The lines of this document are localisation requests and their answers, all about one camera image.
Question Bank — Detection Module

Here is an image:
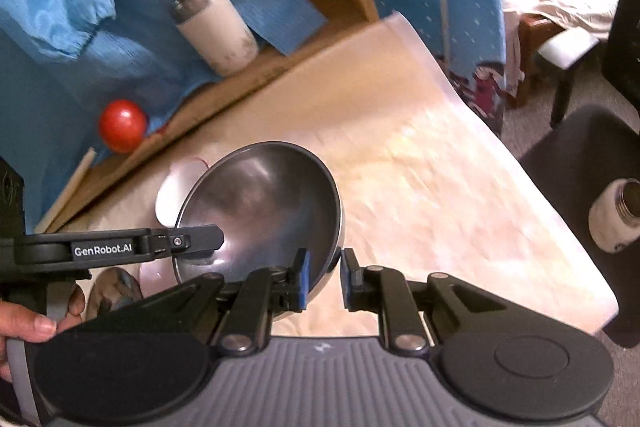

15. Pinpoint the small white red-rimmed bowl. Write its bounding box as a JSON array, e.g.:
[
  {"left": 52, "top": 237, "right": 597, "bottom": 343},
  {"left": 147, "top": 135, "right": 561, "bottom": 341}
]
[{"left": 155, "top": 158, "right": 213, "bottom": 229}]

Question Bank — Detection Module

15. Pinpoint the stool with white seat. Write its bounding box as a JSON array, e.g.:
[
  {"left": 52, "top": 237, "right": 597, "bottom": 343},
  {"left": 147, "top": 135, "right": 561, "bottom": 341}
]
[{"left": 510, "top": 14, "right": 601, "bottom": 130}]

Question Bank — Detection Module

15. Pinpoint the white thermos bottle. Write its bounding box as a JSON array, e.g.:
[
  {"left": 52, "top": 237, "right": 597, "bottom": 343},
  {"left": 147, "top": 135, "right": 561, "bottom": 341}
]
[{"left": 170, "top": 0, "right": 260, "bottom": 78}]

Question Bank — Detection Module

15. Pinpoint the black chair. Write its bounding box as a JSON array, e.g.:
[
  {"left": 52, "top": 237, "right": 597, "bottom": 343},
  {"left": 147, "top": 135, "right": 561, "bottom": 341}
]
[{"left": 520, "top": 0, "right": 640, "bottom": 349}]

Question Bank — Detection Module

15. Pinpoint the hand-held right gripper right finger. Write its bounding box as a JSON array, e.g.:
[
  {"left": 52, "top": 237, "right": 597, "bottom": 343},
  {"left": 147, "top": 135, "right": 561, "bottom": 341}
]
[{"left": 340, "top": 248, "right": 538, "bottom": 354}]

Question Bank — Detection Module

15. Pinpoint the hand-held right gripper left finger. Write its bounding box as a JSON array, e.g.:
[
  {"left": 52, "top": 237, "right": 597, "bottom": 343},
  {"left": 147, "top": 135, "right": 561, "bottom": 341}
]
[{"left": 107, "top": 248, "right": 313, "bottom": 353}]

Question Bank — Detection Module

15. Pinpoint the steel bowl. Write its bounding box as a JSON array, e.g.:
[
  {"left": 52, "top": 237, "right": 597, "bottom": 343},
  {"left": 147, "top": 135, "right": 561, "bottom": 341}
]
[{"left": 171, "top": 141, "right": 346, "bottom": 319}]

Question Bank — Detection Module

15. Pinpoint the plain blue cloth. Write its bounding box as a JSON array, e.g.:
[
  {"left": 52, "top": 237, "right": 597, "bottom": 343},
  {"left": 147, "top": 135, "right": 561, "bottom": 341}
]
[{"left": 0, "top": 0, "right": 329, "bottom": 218}]

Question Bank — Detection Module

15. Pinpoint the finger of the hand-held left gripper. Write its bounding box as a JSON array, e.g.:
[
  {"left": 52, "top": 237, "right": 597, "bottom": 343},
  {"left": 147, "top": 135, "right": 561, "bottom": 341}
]
[{"left": 14, "top": 224, "right": 225, "bottom": 267}]

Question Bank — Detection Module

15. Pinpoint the person's left hand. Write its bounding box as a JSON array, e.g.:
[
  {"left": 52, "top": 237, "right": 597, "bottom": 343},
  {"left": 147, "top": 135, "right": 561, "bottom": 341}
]
[{"left": 0, "top": 283, "right": 87, "bottom": 383}]

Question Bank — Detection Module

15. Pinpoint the red tomato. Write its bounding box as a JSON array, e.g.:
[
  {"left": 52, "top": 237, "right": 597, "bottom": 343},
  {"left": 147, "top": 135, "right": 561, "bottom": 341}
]
[{"left": 98, "top": 100, "right": 150, "bottom": 154}]

